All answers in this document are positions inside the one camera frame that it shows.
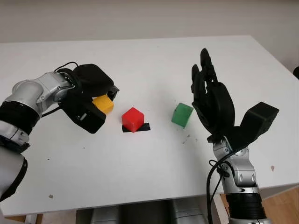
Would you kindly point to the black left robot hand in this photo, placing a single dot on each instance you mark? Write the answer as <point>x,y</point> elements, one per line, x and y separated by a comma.
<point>93,79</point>

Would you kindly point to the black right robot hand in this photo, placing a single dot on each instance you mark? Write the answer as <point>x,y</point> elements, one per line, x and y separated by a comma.
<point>219,107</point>

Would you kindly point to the yellow cube block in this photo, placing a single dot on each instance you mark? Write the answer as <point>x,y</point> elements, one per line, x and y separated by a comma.
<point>105,105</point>

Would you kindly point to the green cube block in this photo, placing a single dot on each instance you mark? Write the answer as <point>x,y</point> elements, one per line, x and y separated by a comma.
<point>181,115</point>

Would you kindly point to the red cube block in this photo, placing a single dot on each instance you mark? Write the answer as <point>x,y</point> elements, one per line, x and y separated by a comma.
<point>132,119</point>

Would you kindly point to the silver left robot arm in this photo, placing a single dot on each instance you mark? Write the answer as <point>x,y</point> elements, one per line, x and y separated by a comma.
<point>30,93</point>

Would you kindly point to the black tape strip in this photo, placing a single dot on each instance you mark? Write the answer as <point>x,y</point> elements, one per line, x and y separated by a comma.
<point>146,128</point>

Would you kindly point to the black chair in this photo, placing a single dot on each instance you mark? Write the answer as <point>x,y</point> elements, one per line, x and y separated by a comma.
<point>296,73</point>

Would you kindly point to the grey robot lower body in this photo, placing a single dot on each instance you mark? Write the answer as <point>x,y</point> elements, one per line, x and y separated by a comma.
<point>140,212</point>

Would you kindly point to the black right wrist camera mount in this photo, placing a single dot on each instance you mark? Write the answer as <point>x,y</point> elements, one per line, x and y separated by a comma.
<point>259,119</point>

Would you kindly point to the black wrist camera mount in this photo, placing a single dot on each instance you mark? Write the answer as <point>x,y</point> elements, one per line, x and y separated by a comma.
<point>259,119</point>
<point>88,121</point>

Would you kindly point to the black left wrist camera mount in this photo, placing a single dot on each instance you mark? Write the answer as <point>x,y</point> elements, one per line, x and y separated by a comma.
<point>88,121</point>

